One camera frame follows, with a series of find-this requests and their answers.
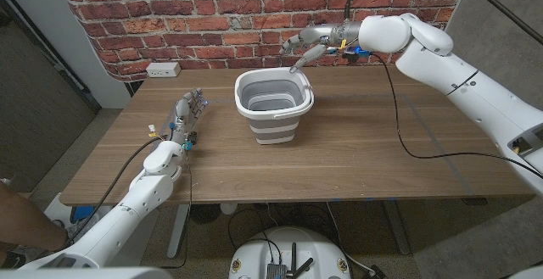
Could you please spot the white table leg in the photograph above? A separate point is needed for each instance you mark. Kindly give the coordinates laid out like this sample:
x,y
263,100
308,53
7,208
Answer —
x,y
178,228

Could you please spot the white blue floor object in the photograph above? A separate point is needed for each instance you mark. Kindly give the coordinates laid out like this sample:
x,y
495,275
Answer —
x,y
80,213

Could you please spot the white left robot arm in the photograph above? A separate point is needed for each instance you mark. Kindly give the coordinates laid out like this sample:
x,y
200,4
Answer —
x,y
127,215

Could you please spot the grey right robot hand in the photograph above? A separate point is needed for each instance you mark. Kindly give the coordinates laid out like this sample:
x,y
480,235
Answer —
x,y
331,35

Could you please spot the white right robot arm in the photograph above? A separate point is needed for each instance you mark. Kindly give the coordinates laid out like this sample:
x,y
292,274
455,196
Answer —
x,y
466,84

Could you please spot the black antenna pair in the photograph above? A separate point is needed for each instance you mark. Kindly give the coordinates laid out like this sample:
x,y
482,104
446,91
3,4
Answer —
x,y
293,258

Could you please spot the person's bare leg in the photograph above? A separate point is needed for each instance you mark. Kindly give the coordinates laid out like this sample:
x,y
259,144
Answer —
x,y
25,228

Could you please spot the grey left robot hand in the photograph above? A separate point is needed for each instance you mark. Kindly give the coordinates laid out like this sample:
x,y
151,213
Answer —
x,y
184,115

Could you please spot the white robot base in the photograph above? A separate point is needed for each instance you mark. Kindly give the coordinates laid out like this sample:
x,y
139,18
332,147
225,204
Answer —
x,y
292,245

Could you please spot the white power outlet box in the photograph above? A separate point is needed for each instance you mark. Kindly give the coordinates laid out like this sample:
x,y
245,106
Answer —
x,y
163,70

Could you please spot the white grey collapsible bucket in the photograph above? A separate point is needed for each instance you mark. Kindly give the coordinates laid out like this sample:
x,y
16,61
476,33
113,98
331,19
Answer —
x,y
273,124

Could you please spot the grey table leg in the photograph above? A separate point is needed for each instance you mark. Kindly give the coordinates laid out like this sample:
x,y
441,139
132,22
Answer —
x,y
396,228

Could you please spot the small grey computer box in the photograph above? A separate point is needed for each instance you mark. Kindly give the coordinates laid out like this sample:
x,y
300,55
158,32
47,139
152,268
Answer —
x,y
274,271

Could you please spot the red brick printed backdrop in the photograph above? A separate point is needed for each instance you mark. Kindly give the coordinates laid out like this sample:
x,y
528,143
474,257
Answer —
x,y
191,20

